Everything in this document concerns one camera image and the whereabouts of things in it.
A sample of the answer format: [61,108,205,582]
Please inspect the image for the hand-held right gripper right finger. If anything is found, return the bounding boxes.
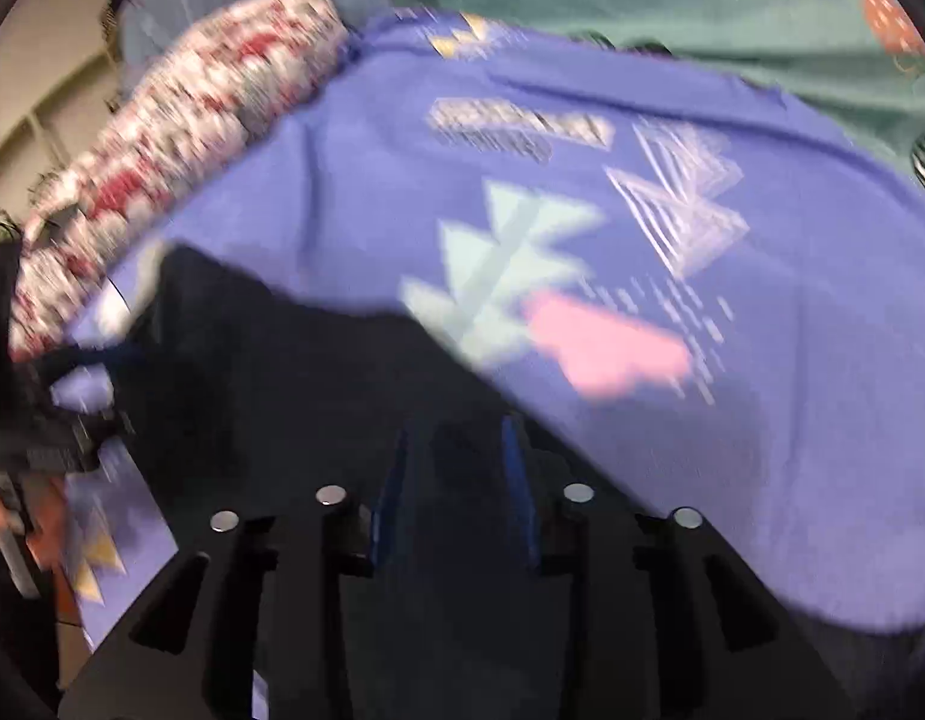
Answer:
[499,412,858,720]

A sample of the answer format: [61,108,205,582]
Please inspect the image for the floral bolster pillow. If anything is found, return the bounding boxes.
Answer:
[8,0,354,361]

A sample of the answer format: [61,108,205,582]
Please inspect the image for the teal heart-print sheet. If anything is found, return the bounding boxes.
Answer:
[387,0,925,203]

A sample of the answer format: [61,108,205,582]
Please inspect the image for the dark navy pants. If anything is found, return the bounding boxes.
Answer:
[49,244,921,720]

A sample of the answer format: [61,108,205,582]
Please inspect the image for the purple printed bedsheet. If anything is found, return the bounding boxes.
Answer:
[57,11,925,631]

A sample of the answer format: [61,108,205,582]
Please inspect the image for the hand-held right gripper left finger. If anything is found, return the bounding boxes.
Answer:
[57,430,412,720]

